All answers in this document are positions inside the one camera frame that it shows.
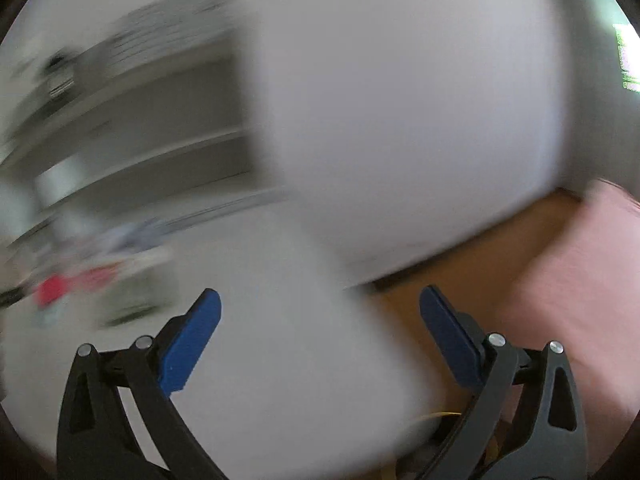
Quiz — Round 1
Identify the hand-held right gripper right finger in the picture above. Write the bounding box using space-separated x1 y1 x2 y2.
419 285 589 480

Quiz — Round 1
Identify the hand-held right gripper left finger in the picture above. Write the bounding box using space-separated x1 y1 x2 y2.
56 288 227 480

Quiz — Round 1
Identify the black bin with yellow rim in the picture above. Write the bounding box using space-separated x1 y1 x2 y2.
375 410 506 480

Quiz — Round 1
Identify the white desk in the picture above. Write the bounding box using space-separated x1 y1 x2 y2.
0 200 443 480

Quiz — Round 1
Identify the pink bed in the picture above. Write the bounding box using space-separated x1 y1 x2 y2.
500 179 640 473

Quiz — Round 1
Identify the red packet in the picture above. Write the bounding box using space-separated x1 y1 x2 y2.
36 276 71 310

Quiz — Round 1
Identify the window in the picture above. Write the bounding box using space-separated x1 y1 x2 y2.
612 22 640 93

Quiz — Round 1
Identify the grey wall shelf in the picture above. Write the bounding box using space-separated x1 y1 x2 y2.
0 0 281 241

